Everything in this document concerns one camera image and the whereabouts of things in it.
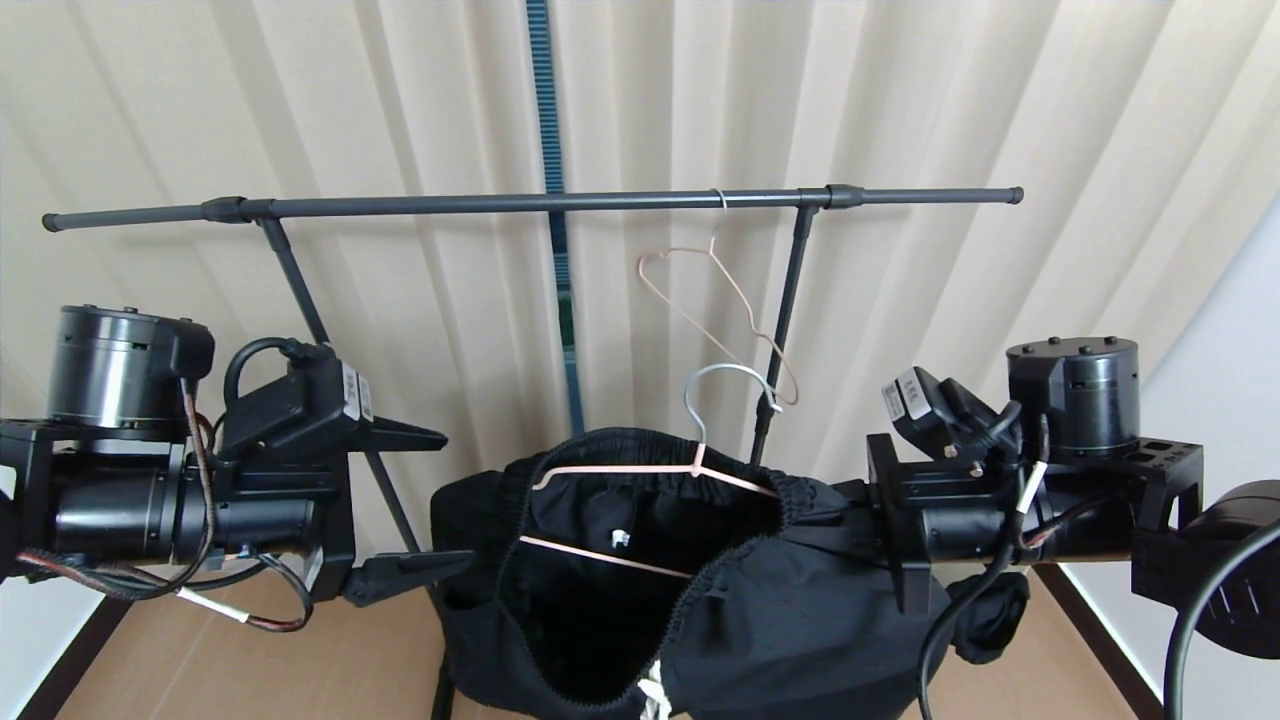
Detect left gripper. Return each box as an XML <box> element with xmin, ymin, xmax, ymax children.
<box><xmin>45</xmin><ymin>415</ymin><xmax>477</xmax><ymax>608</ymax></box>

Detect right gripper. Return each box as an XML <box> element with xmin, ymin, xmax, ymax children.
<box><xmin>866</xmin><ymin>433</ymin><xmax>1141</xmax><ymax>615</ymax></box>

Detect black heap of clothes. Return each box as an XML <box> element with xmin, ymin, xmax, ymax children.
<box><xmin>945</xmin><ymin>570</ymin><xmax>1031</xmax><ymax>666</ymax></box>

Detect black shorts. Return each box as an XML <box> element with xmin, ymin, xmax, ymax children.
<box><xmin>430</xmin><ymin>427</ymin><xmax>951</xmax><ymax>720</ymax></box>

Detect pink clothes hanger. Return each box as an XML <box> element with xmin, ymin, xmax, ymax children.
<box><xmin>638</xmin><ymin>188</ymin><xmax>801</xmax><ymax>407</ymax></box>
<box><xmin>518</xmin><ymin>362</ymin><xmax>784</xmax><ymax>581</ymax></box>

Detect black clothes rack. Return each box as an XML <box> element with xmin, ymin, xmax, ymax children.
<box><xmin>42</xmin><ymin>184</ymin><xmax>1024</xmax><ymax>720</ymax></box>

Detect beige curtain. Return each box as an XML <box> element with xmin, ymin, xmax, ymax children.
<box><xmin>0</xmin><ymin>0</ymin><xmax>586</xmax><ymax>601</ymax></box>
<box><xmin>550</xmin><ymin>0</ymin><xmax>1280</xmax><ymax>486</ymax></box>

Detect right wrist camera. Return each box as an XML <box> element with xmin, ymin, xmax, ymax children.
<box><xmin>880</xmin><ymin>366</ymin><xmax>1023</xmax><ymax>463</ymax></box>

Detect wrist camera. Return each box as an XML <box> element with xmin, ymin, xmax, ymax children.
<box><xmin>880</xmin><ymin>366</ymin><xmax>1023</xmax><ymax>463</ymax></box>
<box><xmin>220</xmin><ymin>345</ymin><xmax>376</xmax><ymax>463</ymax></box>

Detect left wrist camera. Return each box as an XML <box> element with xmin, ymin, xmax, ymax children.
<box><xmin>220</xmin><ymin>345</ymin><xmax>376</xmax><ymax>463</ymax></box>

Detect black cable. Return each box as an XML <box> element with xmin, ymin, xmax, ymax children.
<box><xmin>917</xmin><ymin>400</ymin><xmax>1280</xmax><ymax>720</ymax></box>
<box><xmin>222</xmin><ymin>337</ymin><xmax>333</xmax><ymax>441</ymax></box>

